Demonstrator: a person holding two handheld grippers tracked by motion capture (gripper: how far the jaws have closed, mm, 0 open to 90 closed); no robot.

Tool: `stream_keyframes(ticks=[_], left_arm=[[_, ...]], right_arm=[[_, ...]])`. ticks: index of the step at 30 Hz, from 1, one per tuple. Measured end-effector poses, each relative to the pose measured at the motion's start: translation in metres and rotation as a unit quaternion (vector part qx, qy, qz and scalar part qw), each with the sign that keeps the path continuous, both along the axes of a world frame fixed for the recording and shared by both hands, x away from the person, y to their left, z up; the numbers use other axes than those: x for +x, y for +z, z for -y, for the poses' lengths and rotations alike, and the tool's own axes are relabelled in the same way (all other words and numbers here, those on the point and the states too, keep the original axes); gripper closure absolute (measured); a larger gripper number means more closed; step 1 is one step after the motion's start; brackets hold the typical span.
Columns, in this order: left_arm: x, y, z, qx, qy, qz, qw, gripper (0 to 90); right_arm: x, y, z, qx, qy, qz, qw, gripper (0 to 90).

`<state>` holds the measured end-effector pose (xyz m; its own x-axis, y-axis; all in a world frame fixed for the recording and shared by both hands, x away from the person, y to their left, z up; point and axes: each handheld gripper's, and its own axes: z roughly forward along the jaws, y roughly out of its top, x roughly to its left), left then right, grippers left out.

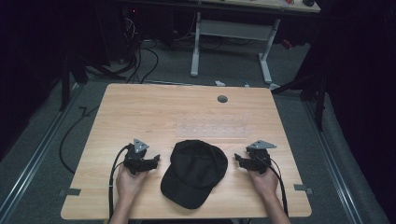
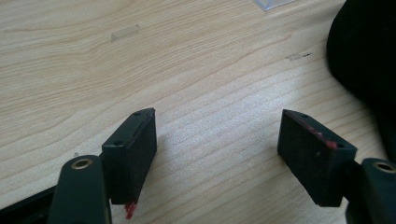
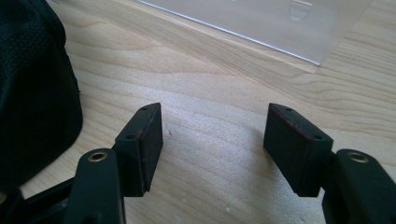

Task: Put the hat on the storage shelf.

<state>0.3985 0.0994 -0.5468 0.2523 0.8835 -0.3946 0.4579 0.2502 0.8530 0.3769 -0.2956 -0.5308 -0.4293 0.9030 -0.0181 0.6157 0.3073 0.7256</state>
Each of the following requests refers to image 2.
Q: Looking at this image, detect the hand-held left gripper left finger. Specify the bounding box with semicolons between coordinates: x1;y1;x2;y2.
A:
101;107;158;220

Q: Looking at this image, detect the black cloth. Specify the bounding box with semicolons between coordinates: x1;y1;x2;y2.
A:
326;0;396;162

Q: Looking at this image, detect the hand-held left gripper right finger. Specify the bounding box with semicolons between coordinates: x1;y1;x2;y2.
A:
276;108;359;208

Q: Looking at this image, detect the clear tape strip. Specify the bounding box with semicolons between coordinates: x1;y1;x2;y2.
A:
110;23;141;43

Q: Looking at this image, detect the clear plastic box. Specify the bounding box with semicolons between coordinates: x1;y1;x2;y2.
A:
253;0;297;12

